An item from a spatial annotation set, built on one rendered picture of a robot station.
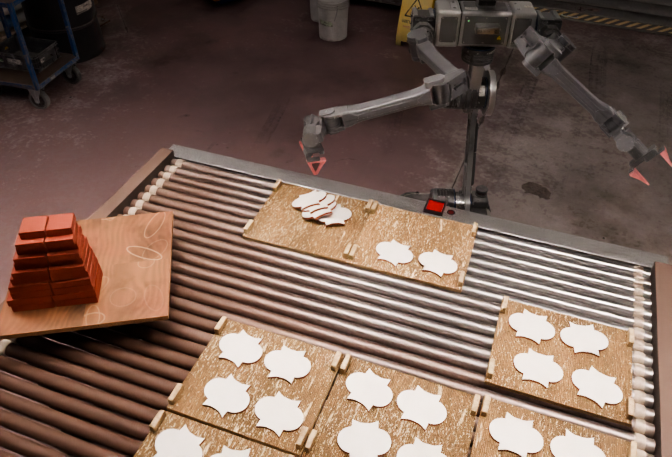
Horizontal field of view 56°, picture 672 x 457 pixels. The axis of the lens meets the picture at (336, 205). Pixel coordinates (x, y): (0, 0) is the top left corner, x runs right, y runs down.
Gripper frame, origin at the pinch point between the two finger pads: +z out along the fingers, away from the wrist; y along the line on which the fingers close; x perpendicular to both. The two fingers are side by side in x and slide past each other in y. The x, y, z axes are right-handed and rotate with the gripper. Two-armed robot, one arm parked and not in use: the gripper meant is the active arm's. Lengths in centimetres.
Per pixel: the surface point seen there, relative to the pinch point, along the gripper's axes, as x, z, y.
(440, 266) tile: 36, 22, 40
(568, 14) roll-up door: 335, 108, -333
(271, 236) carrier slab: -18.1, 23.1, 9.0
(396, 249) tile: 24.2, 21.9, 28.3
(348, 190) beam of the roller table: 18.0, 24.9, -13.0
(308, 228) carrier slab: -3.7, 23.0, 8.1
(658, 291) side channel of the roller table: 103, 21, 70
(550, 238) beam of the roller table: 84, 25, 34
